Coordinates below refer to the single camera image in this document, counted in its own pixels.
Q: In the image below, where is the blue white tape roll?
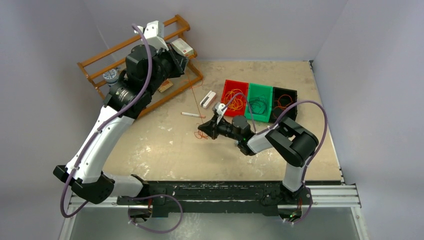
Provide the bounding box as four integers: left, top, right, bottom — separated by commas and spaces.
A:
102, 68, 120, 87

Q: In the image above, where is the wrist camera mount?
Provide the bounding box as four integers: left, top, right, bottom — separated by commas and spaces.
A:
213, 102, 227, 124
133, 20, 169, 51

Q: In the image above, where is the green plastic bin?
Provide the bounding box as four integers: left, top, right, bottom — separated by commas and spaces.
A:
247, 83, 273, 123

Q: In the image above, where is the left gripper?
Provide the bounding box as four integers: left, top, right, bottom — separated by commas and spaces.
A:
144, 41, 188, 96

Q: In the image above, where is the orange snack packet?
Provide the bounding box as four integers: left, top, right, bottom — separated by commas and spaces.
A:
157, 79, 174, 93

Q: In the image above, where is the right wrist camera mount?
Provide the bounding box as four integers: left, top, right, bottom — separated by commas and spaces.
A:
213, 102, 227, 124

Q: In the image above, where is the red plastic bin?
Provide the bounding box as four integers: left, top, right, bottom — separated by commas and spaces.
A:
218, 79, 250, 119

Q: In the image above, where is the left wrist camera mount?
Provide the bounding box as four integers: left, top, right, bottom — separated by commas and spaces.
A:
133, 20, 169, 51

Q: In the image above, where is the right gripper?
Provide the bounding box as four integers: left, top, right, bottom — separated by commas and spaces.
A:
198, 114, 242, 142

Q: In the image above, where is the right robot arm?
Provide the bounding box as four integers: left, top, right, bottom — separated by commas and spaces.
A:
197, 115, 321, 204

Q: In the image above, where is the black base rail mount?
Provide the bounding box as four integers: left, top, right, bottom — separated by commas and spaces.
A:
109, 176, 313, 221

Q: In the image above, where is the wooden shelf rack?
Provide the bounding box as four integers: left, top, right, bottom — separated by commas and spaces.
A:
77, 35, 203, 119

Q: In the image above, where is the white stapler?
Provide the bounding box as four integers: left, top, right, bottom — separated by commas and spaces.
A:
199, 90, 217, 109

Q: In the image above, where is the aluminium frame rail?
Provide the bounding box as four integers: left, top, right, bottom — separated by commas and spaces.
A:
59, 181, 370, 240

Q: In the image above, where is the white red box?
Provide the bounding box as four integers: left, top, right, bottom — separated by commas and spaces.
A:
171, 38, 195, 57

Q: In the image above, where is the right arm purple hose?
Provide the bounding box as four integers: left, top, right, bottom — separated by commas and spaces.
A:
221, 92, 329, 227

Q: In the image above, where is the black plastic bin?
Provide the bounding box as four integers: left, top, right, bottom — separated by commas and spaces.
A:
268, 87, 298, 123

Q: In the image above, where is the yellow cable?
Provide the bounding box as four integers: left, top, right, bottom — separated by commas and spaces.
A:
222, 88, 247, 113

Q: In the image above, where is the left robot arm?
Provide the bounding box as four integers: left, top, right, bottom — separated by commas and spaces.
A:
53, 45, 189, 205

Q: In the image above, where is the white marker with orange cap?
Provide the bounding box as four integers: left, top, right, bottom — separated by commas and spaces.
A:
181, 112, 206, 119

